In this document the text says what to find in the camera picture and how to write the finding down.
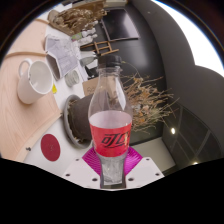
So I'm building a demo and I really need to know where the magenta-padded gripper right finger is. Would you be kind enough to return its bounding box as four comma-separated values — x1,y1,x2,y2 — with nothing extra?
123,146,165,189

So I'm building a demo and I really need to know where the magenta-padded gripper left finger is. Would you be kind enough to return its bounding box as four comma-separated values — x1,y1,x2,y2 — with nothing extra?
62,147,102,190

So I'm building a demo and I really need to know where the clear bottle with red label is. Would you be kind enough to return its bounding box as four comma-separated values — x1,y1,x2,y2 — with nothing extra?
88,54,134,188

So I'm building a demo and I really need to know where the grey plant saucer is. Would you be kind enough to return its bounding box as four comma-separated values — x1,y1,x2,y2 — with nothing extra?
62,94,93,149

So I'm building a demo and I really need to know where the dried plant in brown pot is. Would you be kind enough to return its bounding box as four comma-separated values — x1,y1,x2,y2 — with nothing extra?
67,64,179,144

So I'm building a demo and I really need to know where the cardboard box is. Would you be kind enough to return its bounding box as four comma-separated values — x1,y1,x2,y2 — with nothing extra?
82,77,100,97

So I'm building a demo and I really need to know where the light wooden board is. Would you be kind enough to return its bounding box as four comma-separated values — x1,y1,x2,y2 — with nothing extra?
0,18,63,163

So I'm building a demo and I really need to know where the small white bowl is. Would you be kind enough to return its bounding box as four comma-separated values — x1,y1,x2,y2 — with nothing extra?
64,69,81,88

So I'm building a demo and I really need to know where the white mug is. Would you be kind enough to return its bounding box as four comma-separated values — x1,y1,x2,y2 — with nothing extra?
17,58,54,105

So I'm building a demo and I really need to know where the grey spray bottle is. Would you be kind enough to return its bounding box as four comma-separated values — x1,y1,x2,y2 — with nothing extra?
79,55,98,68

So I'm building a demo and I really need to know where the open grey printed booklet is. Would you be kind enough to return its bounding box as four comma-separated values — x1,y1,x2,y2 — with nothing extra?
44,34,81,81

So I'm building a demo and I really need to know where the wooden easel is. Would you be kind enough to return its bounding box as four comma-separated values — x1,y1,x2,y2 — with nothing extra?
79,40,120,58

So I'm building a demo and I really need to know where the small green-labelled bottle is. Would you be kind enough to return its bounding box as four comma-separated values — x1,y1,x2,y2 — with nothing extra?
71,32,84,41

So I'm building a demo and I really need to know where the small white figurine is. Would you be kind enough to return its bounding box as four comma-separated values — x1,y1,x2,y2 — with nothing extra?
81,28,98,38

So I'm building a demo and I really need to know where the black wall screen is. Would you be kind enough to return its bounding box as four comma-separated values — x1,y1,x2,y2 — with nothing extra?
100,7,140,43

